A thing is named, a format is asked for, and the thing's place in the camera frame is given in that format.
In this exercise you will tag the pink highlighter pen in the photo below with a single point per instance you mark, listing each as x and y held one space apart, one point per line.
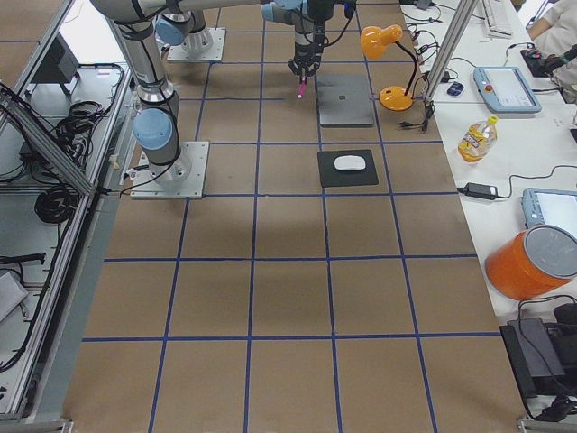
302 87

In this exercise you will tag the white computer mouse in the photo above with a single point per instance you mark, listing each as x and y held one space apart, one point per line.
349 163

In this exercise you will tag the black mousepad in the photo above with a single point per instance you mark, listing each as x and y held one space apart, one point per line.
330 177

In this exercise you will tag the grey closed laptop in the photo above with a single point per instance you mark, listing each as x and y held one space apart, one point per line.
344 100

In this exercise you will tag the small dark blue pouch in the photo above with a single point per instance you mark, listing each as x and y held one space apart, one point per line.
455 89

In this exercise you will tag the white keyboard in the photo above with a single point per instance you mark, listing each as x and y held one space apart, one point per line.
496 18

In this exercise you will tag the yellow drink bottle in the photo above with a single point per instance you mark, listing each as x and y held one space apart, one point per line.
478 139

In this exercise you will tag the blue teach pendant tablet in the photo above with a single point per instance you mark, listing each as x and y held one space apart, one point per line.
504 90

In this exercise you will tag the black power adapter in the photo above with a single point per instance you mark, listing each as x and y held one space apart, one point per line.
483 191

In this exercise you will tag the person at desk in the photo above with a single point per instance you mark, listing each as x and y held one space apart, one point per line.
554 34

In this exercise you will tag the orange cylindrical container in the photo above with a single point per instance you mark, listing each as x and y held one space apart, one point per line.
536 261

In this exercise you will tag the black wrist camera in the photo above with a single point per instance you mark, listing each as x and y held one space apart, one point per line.
349 8

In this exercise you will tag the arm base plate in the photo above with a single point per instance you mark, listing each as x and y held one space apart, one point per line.
184 179
204 46

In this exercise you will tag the lamp power cable plug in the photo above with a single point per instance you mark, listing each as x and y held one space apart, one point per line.
412 124

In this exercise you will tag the aluminium frame post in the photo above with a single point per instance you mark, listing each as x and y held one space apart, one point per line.
451 39

